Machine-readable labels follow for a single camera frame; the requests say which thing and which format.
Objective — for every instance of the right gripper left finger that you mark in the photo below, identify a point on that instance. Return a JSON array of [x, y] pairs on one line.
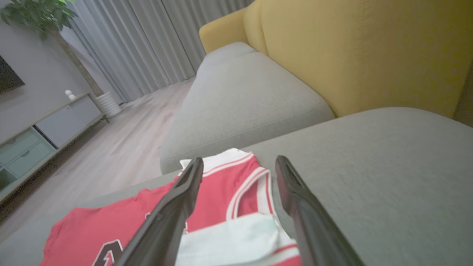
[[162, 236]]

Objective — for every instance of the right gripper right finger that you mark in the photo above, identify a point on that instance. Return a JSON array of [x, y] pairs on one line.
[[317, 240]]

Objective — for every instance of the red basketball jersey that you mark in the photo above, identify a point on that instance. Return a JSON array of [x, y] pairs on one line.
[[92, 229]]

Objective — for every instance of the large grey sofa seat cushion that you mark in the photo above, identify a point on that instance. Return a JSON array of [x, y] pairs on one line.
[[388, 184]]

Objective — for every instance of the white ribbed plant pot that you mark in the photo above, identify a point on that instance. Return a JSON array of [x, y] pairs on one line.
[[109, 105]]

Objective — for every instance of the grey-green sideboard cabinet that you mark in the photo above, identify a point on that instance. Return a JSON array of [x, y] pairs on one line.
[[66, 120]]

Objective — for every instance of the small white ornament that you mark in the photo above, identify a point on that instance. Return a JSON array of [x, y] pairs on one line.
[[70, 95]]

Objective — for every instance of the grey pleated curtain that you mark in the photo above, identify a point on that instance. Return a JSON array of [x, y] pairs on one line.
[[147, 40]]

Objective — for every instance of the yellow sofa backrest cushion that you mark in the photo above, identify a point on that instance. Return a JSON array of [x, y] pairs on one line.
[[369, 48], [255, 26], [221, 31]]

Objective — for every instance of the black television screen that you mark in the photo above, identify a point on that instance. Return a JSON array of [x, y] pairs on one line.
[[7, 79]]

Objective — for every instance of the green potted tree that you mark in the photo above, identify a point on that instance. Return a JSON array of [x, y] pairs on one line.
[[33, 13]]

